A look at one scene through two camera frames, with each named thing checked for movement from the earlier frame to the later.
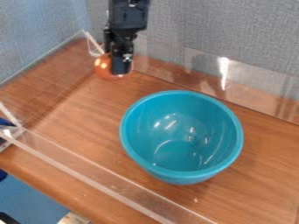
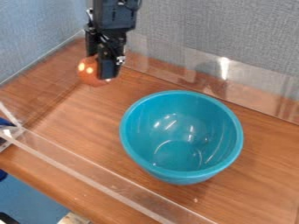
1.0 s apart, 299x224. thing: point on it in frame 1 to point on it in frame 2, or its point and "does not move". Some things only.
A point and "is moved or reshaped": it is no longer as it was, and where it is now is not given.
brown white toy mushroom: (103, 64) is moved or reshaped
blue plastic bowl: (183, 135) does not move
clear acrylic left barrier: (44, 58) does not move
